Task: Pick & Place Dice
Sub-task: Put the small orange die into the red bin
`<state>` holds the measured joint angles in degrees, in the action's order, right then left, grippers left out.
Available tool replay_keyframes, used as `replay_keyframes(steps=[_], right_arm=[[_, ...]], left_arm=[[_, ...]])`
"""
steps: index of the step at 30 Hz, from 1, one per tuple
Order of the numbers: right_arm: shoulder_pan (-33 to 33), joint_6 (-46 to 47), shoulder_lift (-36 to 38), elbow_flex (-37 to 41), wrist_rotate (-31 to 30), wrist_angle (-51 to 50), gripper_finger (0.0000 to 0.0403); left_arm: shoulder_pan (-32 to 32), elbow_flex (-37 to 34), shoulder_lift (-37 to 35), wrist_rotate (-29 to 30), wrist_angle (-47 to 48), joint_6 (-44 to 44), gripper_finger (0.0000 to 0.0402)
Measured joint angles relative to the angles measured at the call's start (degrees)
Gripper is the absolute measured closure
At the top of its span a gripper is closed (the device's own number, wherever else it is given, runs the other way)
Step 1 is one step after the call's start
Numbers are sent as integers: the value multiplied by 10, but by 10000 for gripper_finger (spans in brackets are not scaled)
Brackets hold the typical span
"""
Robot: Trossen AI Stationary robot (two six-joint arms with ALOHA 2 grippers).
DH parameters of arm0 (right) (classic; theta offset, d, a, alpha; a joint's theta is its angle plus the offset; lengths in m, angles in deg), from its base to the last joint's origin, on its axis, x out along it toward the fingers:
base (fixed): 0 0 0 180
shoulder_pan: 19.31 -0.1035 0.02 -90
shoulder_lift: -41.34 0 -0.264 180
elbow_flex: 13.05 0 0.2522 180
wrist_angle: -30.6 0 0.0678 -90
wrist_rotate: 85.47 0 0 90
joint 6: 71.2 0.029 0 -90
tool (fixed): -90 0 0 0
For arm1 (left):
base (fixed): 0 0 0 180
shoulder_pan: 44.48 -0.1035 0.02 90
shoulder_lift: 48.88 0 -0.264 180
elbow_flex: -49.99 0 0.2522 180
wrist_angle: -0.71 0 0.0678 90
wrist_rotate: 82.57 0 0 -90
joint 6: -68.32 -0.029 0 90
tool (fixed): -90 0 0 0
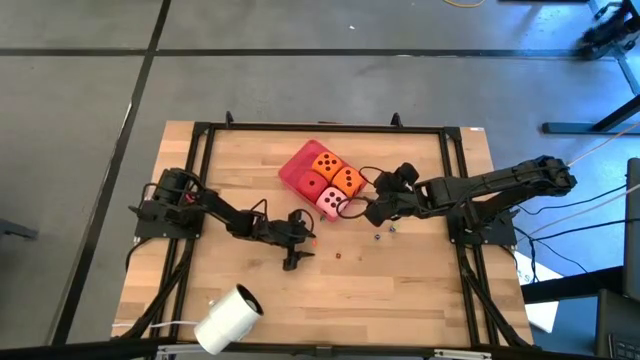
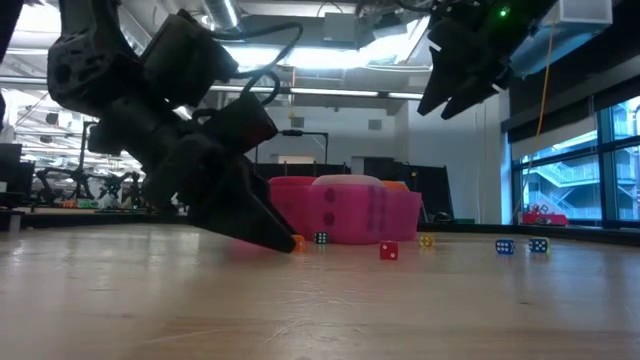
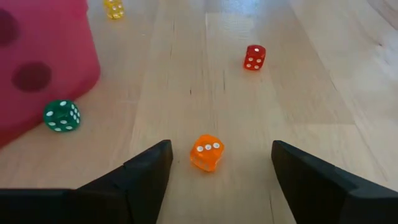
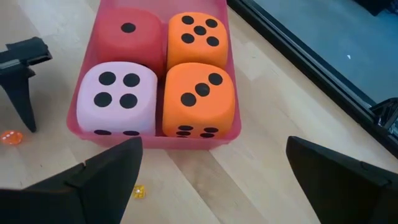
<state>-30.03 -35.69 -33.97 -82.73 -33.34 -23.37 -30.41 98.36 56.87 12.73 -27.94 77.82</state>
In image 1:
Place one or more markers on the pink plastic bin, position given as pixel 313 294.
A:
pixel 295 165

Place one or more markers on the small black box camera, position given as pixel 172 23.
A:
pixel 323 352

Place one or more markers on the black desk frame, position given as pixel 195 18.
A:
pixel 570 128

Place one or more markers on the white cylindrical spotlight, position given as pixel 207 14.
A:
pixel 227 320

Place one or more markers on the black frame clamp knob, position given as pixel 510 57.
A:
pixel 229 119
pixel 396 120

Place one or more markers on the black aluminium table frame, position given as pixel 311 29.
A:
pixel 325 128

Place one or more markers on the grey panel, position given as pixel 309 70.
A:
pixel 632 225

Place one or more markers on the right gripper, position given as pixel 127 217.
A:
pixel 395 202

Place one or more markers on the dark furniture leg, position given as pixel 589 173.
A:
pixel 15 231

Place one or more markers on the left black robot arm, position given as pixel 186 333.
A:
pixel 220 212

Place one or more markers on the large orange foam die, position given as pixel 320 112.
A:
pixel 348 187
pixel 327 172

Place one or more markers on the black equipment box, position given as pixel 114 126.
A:
pixel 617 320

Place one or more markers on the black floor beam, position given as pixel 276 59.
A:
pixel 575 285

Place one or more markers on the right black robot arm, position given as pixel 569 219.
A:
pixel 500 182

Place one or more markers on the large pale pink foam die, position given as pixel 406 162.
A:
pixel 327 206

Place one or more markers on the white paper sheet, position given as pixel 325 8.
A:
pixel 542 312

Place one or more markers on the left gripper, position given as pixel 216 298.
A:
pixel 280 231

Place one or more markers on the large red foam die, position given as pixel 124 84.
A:
pixel 310 192

